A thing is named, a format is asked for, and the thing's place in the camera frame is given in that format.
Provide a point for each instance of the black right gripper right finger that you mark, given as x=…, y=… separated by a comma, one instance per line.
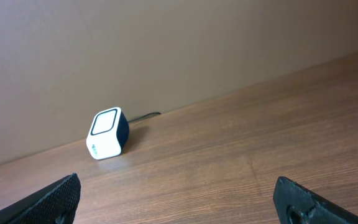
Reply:
x=296, y=204

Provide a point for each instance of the white barcode scanner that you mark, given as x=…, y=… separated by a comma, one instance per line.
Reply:
x=108, y=134

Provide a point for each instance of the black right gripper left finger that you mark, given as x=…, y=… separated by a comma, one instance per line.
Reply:
x=55, y=203

